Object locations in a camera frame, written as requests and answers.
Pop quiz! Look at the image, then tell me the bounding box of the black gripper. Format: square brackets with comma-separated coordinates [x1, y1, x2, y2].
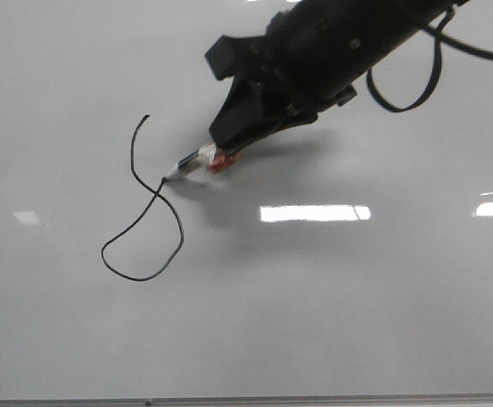
[205, 1, 461, 155]

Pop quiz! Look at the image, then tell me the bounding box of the white black-tipped whiteboard marker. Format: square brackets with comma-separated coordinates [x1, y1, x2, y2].
[163, 142, 217, 183]

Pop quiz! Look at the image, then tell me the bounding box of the white glossy whiteboard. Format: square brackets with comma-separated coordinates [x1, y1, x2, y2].
[0, 1, 493, 399]

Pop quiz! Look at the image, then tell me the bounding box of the red tape on marker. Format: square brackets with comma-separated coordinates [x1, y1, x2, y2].
[208, 153, 240, 174]

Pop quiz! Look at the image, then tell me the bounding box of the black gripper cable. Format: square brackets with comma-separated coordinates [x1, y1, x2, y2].
[365, 3, 493, 114]

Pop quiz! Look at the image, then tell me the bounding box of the grey aluminium whiteboard frame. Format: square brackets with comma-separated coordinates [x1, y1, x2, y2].
[0, 393, 493, 406]

